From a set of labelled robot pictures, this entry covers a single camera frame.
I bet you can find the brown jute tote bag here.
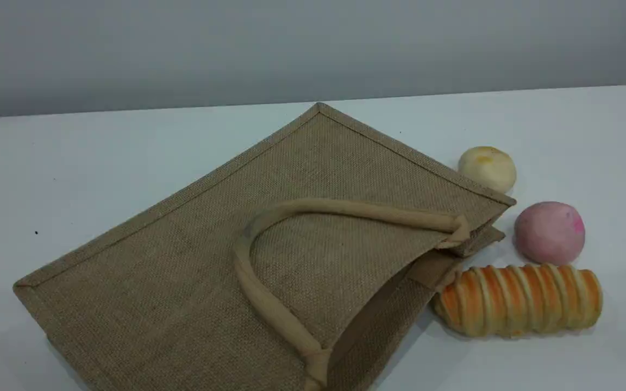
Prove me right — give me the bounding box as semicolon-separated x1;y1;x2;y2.
12;102;518;391

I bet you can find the pale yellow round bun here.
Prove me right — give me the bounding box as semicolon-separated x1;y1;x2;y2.
458;146;518;195

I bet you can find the striped long bread roll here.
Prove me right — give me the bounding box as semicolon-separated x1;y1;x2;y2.
433;263;605;338

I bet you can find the pink round bun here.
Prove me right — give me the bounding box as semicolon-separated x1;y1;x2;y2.
514;201;587;267

